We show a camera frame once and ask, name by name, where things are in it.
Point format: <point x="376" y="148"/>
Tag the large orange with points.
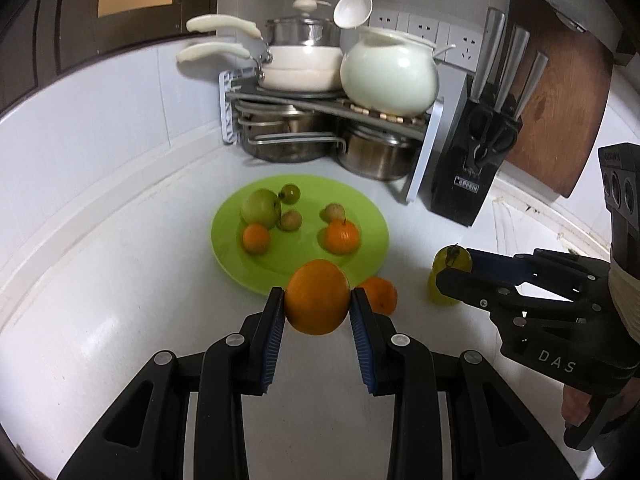
<point x="316" y="300"/>

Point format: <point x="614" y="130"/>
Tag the green plate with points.
<point x="300" y="252"/>

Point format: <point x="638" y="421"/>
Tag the deep steel pot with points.
<point x="375" y="157"/>

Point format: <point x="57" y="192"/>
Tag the small orange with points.
<point x="256" y="239"/>

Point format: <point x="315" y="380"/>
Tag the black knife block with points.
<point x="460" y="200"/>

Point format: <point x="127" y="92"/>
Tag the brown wooden cutting board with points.
<point x="565" y="90"/>

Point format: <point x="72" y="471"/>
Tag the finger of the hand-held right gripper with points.
<point x="500" y="265"/>
<point x="465" y="285"/>

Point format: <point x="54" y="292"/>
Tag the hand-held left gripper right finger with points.
<point x="362" y="345"/>

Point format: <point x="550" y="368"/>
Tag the orange with stem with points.
<point x="341" y="237"/>

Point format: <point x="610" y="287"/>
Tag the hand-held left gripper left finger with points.
<point x="269" y="345"/>

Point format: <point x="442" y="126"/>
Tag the steel lid with cream knob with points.
<point x="305" y="5"/>

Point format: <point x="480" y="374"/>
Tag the small green fruit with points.
<point x="289" y="193"/>

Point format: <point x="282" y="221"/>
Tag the green apple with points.
<point x="260" y="208"/>

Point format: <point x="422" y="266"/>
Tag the wooden bead trivet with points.
<point x="385" y="116"/>

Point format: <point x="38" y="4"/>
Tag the grey and white pot rack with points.
<point x="425" y="160"/>

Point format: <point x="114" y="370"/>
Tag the wide steel pot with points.
<point x="285" y="140"/>

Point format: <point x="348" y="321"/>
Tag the white wall outlet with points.
<point x="386" y="21"/>
<point x="424" y="27"/>
<point x="465" y="42"/>

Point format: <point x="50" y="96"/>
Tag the yellow-green fruit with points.
<point x="444" y="259"/>

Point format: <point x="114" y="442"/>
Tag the small brown fruit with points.
<point x="331" y="213"/>
<point x="290" y="220"/>

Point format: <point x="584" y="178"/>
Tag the person's right hand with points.
<point x="575" y="405"/>

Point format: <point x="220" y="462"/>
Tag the black scissors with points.
<point x="492" y="135"/>

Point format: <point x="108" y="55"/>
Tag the white ceramic pot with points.
<point x="390" y="75"/>

